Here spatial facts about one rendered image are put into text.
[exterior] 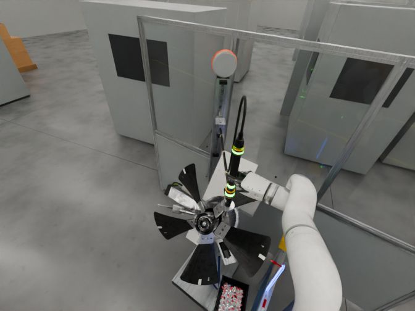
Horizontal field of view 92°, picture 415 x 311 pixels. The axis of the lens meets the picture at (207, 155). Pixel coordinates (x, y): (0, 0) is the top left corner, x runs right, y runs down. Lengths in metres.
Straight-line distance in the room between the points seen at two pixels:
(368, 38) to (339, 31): 0.32
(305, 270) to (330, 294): 0.05
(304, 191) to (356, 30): 2.69
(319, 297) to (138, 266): 2.12
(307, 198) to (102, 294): 2.12
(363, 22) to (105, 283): 3.88
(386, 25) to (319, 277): 3.03
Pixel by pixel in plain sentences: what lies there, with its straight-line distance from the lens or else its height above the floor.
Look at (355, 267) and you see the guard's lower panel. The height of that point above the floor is 0.54.
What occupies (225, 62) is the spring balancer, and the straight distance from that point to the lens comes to 1.34.
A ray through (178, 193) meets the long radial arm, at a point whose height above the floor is 1.13.
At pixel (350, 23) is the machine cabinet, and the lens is 3.20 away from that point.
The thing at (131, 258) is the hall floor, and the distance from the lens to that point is 2.51.
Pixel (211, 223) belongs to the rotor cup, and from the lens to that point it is 1.16.
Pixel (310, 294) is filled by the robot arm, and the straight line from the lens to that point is 0.49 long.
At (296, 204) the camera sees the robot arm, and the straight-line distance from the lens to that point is 0.69.
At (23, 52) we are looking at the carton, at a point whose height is 0.47.
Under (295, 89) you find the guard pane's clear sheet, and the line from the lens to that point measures 1.38.
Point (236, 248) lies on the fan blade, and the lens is 1.17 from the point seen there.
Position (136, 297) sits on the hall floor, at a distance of 2.36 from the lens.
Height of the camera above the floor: 2.22
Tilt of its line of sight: 39 degrees down
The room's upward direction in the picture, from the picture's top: 4 degrees clockwise
